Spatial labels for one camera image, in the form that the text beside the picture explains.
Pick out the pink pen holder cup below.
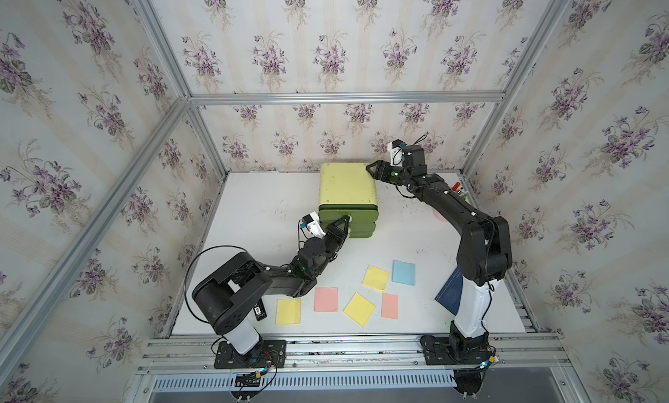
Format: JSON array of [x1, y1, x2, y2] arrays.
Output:
[[433, 210, 448, 223]]

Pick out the yellow-green drawer cabinet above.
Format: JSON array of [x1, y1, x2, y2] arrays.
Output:
[[319, 162, 378, 207]]

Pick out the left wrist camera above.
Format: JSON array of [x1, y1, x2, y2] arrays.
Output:
[[301, 212, 325, 237]]

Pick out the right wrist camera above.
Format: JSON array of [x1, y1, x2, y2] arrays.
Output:
[[388, 139, 406, 167]]

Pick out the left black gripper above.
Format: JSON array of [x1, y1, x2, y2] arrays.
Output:
[[310, 216, 350, 279]]

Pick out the blue sticky note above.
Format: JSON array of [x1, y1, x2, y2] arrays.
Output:
[[391, 260, 416, 286]]

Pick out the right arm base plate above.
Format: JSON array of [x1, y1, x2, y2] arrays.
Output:
[[419, 333, 497, 367]]

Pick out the yellow sticky note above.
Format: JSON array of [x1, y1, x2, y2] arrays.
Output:
[[362, 265, 390, 293], [343, 292, 376, 327], [275, 298, 301, 326]]

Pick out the green top drawer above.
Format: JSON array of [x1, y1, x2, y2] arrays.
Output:
[[318, 204, 379, 223]]

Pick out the pens in cup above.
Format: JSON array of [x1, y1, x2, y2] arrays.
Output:
[[452, 182, 470, 200]]

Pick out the large pink sticky note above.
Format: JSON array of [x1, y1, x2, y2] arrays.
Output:
[[314, 287, 338, 312]]

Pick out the small pink sticky note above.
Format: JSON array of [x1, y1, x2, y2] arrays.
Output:
[[381, 293, 399, 319]]

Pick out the green drawer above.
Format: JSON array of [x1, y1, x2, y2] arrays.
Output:
[[318, 204, 379, 223], [348, 221, 376, 233], [348, 230, 374, 238]]

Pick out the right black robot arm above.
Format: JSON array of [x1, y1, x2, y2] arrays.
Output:
[[366, 160, 512, 361]]

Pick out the green bottom drawer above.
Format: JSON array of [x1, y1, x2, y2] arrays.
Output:
[[348, 230, 374, 238]]

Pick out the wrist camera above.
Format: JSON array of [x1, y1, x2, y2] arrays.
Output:
[[388, 139, 406, 167], [301, 212, 325, 237]]

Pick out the dark blue notebook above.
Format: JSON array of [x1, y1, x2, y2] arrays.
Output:
[[435, 268, 463, 316]]

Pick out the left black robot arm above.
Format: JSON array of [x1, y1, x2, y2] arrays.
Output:
[[186, 214, 351, 357]]

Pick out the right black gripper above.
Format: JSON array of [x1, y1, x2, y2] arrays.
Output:
[[363, 160, 409, 187]]

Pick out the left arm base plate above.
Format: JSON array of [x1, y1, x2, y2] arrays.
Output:
[[214, 340, 287, 369]]

